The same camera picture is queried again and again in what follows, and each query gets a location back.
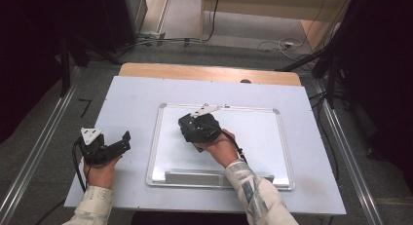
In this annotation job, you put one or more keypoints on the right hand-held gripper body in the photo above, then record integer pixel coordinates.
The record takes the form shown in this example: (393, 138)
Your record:
(199, 127)

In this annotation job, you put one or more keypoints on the person's dark lap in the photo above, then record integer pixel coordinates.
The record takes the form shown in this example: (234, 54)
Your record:
(188, 219)

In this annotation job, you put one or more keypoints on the aluminium floor rail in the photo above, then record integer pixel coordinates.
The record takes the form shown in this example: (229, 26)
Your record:
(352, 176)
(35, 153)

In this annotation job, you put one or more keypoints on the black metal stand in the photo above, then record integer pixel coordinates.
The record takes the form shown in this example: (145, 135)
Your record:
(65, 69)
(331, 79)

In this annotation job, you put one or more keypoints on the light wooden furniture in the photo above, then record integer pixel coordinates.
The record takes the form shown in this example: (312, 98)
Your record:
(266, 7)

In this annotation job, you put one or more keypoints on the person's left hand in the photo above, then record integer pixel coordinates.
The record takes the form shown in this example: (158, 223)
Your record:
(101, 175)

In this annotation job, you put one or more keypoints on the silver-framed whiteboard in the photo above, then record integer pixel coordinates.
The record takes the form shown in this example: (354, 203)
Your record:
(259, 140)

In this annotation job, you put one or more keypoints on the black curtain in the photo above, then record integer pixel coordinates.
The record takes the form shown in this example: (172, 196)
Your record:
(386, 72)
(29, 56)

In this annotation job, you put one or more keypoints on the person's right hand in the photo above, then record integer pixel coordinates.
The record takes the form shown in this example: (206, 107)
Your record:
(222, 150)

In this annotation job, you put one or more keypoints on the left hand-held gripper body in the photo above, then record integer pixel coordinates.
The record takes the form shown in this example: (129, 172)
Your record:
(94, 150)

